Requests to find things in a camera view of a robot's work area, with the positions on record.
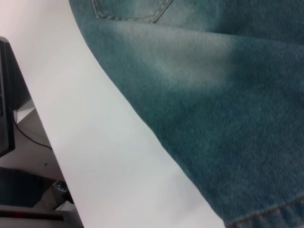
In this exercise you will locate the grey bar with red light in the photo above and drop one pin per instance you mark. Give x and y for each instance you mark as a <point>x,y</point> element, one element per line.
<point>35,217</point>

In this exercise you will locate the dark flat object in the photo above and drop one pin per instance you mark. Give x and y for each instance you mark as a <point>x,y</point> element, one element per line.
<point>19,187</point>

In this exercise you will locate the black plug connector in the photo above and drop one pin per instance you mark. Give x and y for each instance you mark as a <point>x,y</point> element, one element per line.
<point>63,190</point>

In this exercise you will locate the blue denim shorts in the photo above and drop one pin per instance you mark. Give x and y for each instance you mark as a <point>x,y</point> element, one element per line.
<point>213,118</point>

